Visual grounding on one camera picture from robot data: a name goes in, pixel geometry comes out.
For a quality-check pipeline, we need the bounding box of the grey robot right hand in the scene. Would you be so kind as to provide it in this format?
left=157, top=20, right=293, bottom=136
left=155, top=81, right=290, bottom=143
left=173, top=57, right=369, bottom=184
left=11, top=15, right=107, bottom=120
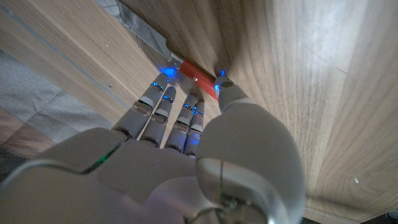
left=0, top=72, right=307, bottom=224

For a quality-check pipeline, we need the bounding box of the red handled knife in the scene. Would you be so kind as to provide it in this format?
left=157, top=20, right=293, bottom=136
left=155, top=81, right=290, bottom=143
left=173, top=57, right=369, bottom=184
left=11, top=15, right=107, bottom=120
left=93, top=0, right=220, bottom=101

